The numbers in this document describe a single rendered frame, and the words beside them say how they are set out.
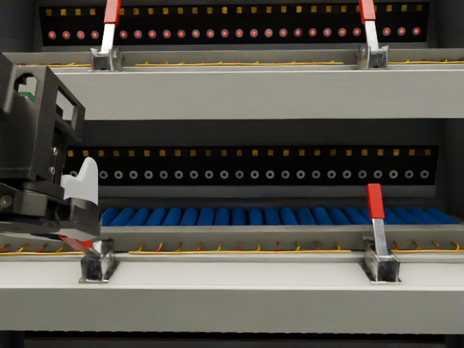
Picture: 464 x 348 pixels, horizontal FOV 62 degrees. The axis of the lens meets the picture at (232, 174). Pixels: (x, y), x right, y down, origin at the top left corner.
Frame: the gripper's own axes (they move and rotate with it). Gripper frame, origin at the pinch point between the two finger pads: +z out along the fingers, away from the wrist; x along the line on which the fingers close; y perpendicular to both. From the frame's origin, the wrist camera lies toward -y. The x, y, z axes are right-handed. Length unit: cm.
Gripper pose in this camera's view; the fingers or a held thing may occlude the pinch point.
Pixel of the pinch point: (74, 235)
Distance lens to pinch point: 34.3
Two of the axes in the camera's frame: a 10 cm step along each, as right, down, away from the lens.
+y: 0.1, -9.6, 2.7
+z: 0.2, 2.7, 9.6
